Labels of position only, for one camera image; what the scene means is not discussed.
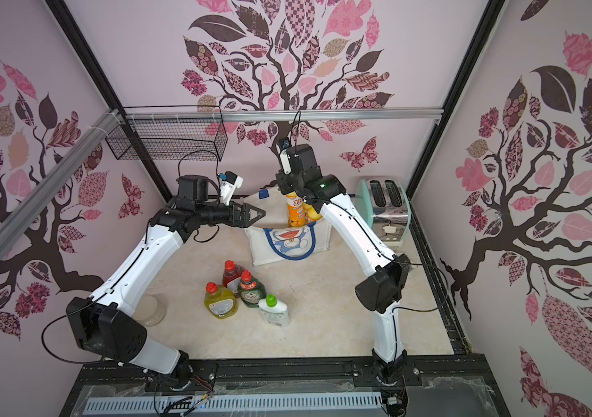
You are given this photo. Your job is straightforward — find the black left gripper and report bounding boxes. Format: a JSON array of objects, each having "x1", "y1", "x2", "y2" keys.
[{"x1": 196, "y1": 200, "x2": 265, "y2": 229}]

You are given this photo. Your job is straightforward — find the orange dish soap bottle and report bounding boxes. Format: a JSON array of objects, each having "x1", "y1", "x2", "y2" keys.
[
  {"x1": 286, "y1": 192, "x2": 306, "y2": 228},
  {"x1": 306, "y1": 205, "x2": 322, "y2": 223}
]

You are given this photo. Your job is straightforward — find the white canvas shopping bag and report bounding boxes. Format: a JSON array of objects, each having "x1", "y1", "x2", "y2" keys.
[{"x1": 242, "y1": 187, "x2": 332, "y2": 267}]

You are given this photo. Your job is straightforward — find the red liquid soap bottle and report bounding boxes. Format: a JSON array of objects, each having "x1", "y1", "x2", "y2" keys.
[{"x1": 222, "y1": 260, "x2": 245, "y2": 295}]

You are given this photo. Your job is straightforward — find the dark green soap bottle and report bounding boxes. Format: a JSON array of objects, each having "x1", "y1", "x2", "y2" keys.
[{"x1": 238, "y1": 270, "x2": 267, "y2": 308}]

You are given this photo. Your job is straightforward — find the yellow-green soap bottle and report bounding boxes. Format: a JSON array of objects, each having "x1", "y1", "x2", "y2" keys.
[{"x1": 204, "y1": 283, "x2": 238, "y2": 320}]

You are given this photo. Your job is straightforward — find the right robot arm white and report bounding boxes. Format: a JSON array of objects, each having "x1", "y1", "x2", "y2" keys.
[{"x1": 276, "y1": 169, "x2": 411, "y2": 382}]

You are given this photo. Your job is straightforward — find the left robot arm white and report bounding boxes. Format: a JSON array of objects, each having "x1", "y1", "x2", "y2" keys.
[{"x1": 66, "y1": 202, "x2": 266, "y2": 387}]

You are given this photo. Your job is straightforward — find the mint chrome toaster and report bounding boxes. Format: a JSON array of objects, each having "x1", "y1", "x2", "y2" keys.
[{"x1": 353, "y1": 177, "x2": 412, "y2": 248}]

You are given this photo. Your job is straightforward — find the white bottle green cap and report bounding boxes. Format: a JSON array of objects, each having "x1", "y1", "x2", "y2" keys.
[{"x1": 259, "y1": 294, "x2": 291, "y2": 328}]

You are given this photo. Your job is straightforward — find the round beige lid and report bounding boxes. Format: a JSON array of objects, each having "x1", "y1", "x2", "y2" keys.
[{"x1": 133, "y1": 295, "x2": 167, "y2": 328}]

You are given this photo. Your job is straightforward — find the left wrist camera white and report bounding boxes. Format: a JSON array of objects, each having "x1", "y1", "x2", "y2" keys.
[{"x1": 219, "y1": 171, "x2": 244, "y2": 206}]

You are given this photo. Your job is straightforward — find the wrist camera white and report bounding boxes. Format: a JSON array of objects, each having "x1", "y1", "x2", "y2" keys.
[
  {"x1": 219, "y1": 171, "x2": 244, "y2": 206},
  {"x1": 275, "y1": 137, "x2": 293, "y2": 175}
]

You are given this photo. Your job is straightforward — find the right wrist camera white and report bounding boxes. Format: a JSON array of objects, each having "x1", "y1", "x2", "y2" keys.
[{"x1": 275, "y1": 137, "x2": 293, "y2": 175}]

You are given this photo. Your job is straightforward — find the aluminium rail back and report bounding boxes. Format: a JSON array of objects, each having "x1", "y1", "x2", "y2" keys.
[{"x1": 126, "y1": 107, "x2": 443, "y2": 123}]

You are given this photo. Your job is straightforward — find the aluminium rail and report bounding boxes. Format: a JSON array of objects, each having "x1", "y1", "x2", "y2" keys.
[
  {"x1": 126, "y1": 107, "x2": 443, "y2": 123},
  {"x1": 0, "y1": 109, "x2": 120, "y2": 261}
]

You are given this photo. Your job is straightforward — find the black wire mesh basket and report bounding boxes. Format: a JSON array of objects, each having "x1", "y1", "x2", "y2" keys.
[{"x1": 106, "y1": 104, "x2": 228, "y2": 162}]

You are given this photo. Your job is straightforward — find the black base frame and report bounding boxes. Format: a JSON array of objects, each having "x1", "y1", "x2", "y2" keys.
[{"x1": 59, "y1": 354, "x2": 510, "y2": 416}]

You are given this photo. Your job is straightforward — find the aluminium rail left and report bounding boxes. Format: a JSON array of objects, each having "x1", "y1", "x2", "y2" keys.
[{"x1": 0, "y1": 109, "x2": 120, "y2": 261}]

